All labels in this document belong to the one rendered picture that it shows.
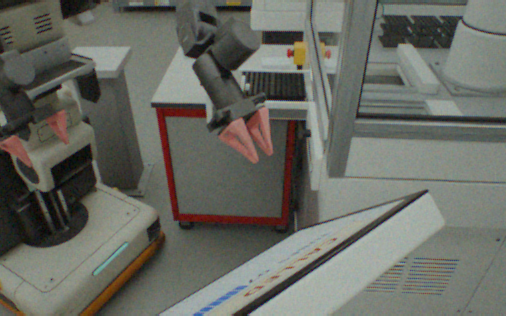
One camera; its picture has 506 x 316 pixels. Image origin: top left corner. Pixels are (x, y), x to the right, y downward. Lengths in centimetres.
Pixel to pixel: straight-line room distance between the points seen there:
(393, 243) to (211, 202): 150
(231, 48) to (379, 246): 38
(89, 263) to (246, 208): 72
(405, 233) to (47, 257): 150
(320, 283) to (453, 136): 58
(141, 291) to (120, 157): 74
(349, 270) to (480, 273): 89
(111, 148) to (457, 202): 170
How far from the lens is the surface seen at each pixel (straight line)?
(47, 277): 172
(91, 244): 176
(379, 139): 88
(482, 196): 106
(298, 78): 144
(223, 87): 69
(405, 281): 127
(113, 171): 233
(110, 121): 213
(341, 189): 95
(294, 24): 217
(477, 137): 95
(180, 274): 193
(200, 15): 78
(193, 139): 170
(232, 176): 179
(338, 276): 43
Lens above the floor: 152
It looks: 37 degrees down
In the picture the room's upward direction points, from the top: straight up
